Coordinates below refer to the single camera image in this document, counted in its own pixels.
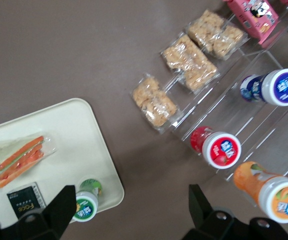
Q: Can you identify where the orange gum bottle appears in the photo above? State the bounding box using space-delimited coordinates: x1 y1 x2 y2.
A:
233 161 288 224

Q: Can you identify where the clear acrylic stepped snack rack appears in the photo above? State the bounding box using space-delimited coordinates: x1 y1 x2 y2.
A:
158 0 288 133

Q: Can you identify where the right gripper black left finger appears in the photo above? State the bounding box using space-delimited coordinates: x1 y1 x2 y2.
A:
1 184 78 240

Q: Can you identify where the blue gum bottle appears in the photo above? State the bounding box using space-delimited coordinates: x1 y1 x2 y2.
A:
240 68 288 107

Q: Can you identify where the red gum bottle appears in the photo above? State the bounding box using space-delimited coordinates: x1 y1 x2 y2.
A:
190 126 242 170

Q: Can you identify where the cream plastic tray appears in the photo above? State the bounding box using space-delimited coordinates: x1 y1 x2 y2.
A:
0 97 125 230

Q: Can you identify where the green gum bottle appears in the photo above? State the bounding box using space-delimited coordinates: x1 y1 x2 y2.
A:
71 174 104 223

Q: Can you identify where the clear acrylic gum rack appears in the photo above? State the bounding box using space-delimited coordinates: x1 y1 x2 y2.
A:
171 49 288 208

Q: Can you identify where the wrapped triangle sandwich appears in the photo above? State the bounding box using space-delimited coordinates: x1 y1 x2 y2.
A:
0 127 57 190

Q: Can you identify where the black Face tissue pack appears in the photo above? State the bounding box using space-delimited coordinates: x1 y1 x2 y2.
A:
6 182 47 221

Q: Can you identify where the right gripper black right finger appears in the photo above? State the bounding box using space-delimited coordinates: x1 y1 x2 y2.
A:
181 184 237 240

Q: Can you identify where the clear bag rice cracker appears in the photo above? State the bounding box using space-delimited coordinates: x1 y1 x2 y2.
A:
162 34 220 93
187 9 250 60
131 74 182 133

